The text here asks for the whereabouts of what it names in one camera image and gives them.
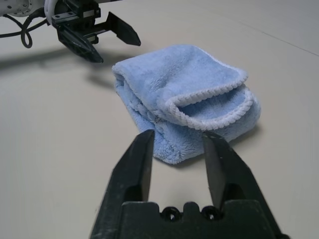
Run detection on light blue terry towel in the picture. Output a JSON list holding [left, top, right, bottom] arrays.
[[111, 44, 262, 165]]

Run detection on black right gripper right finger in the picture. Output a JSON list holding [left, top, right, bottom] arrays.
[[201, 131, 291, 239]]

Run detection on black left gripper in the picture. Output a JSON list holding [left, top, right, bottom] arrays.
[[51, 0, 142, 64]]

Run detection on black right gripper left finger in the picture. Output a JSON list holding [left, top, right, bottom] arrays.
[[90, 129, 156, 239]]

